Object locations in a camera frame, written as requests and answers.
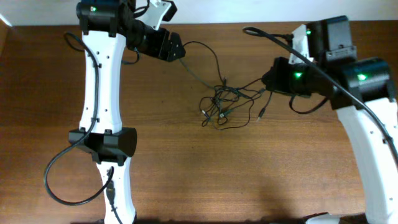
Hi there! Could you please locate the black USB cable thick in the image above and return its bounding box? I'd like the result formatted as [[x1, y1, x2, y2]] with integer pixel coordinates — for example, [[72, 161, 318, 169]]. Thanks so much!
[[179, 59, 266, 121]]

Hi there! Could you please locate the black micro USB cable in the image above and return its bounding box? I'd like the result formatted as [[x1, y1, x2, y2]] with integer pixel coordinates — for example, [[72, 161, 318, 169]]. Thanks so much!
[[198, 77, 274, 128]]

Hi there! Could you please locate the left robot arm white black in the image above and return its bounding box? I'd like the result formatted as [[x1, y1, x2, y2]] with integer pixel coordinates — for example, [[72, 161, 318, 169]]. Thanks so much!
[[69, 1, 185, 223]]

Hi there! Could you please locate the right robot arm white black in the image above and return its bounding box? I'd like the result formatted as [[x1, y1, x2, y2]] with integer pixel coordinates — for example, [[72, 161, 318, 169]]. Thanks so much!
[[262, 16, 397, 223]]

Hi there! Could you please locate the black USB cable thin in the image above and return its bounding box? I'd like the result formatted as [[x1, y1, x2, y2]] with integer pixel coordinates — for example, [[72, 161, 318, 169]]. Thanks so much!
[[182, 40, 256, 130]]

